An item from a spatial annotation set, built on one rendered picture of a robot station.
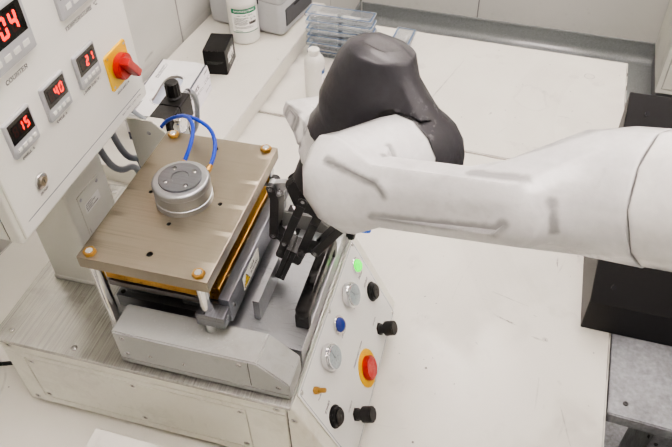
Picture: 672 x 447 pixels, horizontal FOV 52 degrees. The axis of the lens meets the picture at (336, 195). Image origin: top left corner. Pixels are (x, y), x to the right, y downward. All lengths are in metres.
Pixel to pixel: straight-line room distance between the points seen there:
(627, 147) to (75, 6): 0.66
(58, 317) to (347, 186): 0.61
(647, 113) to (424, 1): 2.39
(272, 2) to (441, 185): 1.37
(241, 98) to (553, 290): 0.86
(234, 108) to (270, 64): 0.21
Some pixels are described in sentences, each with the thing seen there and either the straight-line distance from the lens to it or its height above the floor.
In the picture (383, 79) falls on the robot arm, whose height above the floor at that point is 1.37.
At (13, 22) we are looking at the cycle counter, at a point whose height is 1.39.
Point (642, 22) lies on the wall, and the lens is 3.48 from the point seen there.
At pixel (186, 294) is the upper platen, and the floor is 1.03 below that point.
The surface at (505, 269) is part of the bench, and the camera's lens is 1.35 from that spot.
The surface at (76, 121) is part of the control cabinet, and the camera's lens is 0.95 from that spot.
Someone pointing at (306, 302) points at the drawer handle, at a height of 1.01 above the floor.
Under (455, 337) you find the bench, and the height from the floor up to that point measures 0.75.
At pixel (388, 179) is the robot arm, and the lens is 0.60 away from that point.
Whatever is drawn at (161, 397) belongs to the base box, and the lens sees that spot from 1.06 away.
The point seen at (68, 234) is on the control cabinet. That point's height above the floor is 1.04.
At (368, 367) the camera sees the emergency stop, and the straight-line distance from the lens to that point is 1.13.
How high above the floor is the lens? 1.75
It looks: 43 degrees down
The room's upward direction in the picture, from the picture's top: 2 degrees counter-clockwise
